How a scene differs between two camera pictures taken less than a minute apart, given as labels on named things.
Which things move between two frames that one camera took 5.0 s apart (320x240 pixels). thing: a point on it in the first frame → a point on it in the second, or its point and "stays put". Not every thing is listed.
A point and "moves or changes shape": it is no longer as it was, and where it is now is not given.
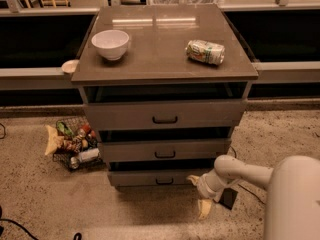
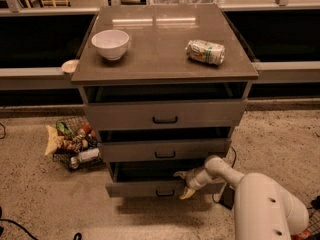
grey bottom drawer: (153, 178) moves or changes shape
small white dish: (70, 66) stays put
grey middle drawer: (165, 149) stays put
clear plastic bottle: (84, 156) stays put
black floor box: (228, 198) stays put
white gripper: (204, 186) → (192, 179)
